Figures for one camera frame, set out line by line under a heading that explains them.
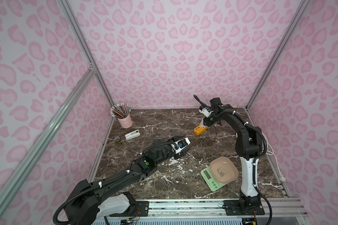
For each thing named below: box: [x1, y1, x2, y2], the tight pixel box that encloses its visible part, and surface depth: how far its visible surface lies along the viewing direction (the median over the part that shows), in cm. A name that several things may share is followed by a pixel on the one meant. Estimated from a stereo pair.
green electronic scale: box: [200, 166, 227, 192], surface depth 82 cm
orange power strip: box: [193, 124, 209, 136], surface depth 106 cm
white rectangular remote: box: [124, 129, 141, 141], surface depth 103 cm
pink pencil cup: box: [117, 113, 133, 129], surface depth 106 cm
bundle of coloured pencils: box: [110, 102, 131, 119], surface depth 105 cm
